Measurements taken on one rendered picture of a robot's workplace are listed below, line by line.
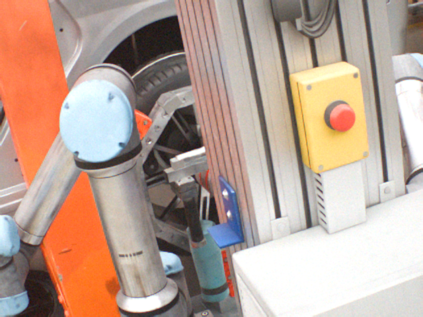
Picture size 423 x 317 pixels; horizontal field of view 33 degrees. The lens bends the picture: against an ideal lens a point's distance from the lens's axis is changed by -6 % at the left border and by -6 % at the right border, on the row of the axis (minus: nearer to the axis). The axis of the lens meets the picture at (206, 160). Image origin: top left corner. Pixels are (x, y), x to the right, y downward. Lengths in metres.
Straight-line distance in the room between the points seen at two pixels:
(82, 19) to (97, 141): 1.17
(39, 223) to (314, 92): 0.65
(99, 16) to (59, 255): 0.79
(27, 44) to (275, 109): 0.86
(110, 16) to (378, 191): 1.37
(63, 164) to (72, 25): 1.02
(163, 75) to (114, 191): 1.08
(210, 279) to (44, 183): 1.01
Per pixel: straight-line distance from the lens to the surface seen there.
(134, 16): 2.32
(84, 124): 1.14
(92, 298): 1.98
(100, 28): 2.30
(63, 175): 1.35
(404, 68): 1.84
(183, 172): 2.03
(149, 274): 1.27
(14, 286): 1.35
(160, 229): 2.28
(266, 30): 0.97
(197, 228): 2.06
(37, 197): 1.38
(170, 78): 2.24
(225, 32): 0.95
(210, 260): 2.23
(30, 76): 1.74
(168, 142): 2.51
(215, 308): 2.73
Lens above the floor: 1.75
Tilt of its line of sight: 22 degrees down
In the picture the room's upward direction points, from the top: 12 degrees counter-clockwise
